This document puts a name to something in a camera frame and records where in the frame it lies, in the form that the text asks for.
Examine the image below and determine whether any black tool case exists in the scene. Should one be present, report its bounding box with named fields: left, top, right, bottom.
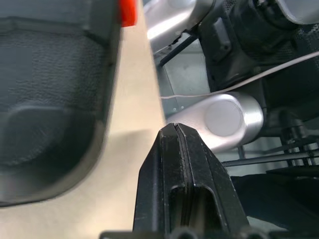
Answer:
left=0, top=0, right=138, bottom=208

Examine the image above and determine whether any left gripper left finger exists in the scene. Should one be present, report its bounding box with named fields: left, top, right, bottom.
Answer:
left=133, top=122, right=188, bottom=232

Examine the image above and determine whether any silver black robot body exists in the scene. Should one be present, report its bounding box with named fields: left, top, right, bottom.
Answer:
left=159, top=0, right=319, bottom=175

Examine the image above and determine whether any white hanging cable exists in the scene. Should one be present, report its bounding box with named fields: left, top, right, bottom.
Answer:
left=159, top=51, right=319, bottom=100

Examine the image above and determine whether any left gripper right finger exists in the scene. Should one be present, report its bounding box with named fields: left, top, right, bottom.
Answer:
left=176, top=124, right=251, bottom=232

